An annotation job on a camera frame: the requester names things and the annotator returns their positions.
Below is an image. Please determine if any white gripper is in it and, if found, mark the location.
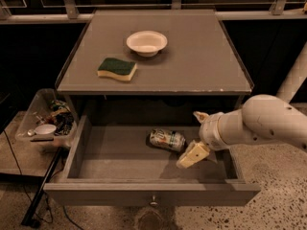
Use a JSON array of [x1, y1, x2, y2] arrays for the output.
[[177, 111, 229, 169]]

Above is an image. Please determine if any green white 7up can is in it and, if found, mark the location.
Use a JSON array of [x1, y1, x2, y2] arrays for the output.
[[150, 128, 185, 152]]

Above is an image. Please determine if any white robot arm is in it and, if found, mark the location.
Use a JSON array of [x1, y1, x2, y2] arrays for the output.
[[177, 45, 307, 169]]

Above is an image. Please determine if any grey cabinet counter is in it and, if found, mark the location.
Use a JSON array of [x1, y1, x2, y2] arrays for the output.
[[55, 9, 255, 126]]

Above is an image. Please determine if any metal drawer knob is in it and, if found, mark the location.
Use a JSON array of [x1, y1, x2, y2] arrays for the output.
[[149, 195, 158, 207]]

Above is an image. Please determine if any open grey top drawer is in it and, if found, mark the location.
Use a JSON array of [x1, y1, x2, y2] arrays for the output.
[[44, 116, 260, 207]]

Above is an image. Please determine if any white bowl on counter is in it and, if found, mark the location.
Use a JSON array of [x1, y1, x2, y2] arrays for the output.
[[126, 31, 168, 58]]

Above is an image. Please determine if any green yellow sponge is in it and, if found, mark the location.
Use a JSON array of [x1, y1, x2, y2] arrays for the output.
[[97, 57, 137, 81]]

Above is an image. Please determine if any clutter of items in bin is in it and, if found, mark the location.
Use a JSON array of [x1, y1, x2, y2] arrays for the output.
[[35, 100, 74, 136]]

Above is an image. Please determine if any small white bowl in bin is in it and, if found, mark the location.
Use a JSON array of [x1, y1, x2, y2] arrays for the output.
[[35, 124, 57, 135]]

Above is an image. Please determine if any clear plastic storage bin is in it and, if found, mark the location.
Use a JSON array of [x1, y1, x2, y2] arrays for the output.
[[15, 88, 77, 152]]

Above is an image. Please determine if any metal window railing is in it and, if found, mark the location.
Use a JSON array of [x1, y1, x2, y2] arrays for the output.
[[0, 0, 307, 24]]

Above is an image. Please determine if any black floor stand bar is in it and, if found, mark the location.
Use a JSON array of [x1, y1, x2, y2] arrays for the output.
[[21, 148, 63, 228]]

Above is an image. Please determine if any black cable on floor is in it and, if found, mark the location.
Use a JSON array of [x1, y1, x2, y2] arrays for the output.
[[3, 129, 85, 230]]

